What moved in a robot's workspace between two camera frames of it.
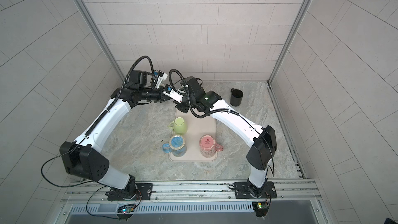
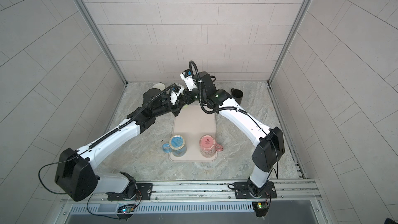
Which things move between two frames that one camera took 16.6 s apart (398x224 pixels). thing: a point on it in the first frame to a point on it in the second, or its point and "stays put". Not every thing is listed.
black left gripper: (161, 97) to (175, 110)
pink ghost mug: (208, 147) stays put
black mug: (236, 97) stays put
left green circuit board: (125, 211) stays put
